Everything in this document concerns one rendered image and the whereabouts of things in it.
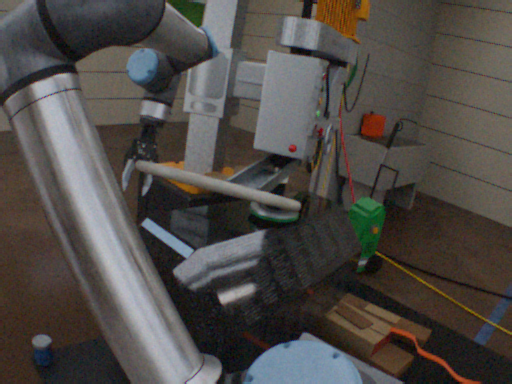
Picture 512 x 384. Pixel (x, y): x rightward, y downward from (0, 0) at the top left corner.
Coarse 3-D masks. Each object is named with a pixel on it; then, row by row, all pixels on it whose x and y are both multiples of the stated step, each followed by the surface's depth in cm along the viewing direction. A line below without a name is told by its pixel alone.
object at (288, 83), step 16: (272, 64) 167; (288, 64) 165; (304, 64) 163; (320, 64) 162; (272, 80) 169; (288, 80) 166; (304, 80) 164; (272, 96) 170; (288, 96) 168; (304, 96) 166; (272, 112) 172; (288, 112) 170; (304, 112) 167; (320, 112) 182; (256, 128) 176; (272, 128) 174; (288, 128) 171; (304, 128) 169; (256, 144) 178; (272, 144) 175; (288, 144) 173; (304, 144) 171; (288, 160) 182
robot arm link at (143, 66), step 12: (132, 60) 100; (144, 60) 100; (156, 60) 99; (132, 72) 100; (144, 72) 100; (156, 72) 101; (168, 72) 102; (144, 84) 102; (156, 84) 106; (168, 84) 111
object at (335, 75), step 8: (328, 72) 172; (336, 72) 210; (344, 72) 226; (328, 80) 174; (336, 80) 208; (344, 80) 231; (328, 88) 179; (336, 88) 212; (328, 96) 184; (328, 104) 188; (328, 112) 205; (320, 120) 191; (328, 120) 211; (336, 120) 233; (336, 128) 240
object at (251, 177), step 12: (264, 156) 180; (312, 156) 200; (252, 168) 166; (264, 168) 180; (288, 168) 173; (228, 180) 146; (240, 180) 157; (252, 180) 163; (264, 180) 165; (276, 180) 160
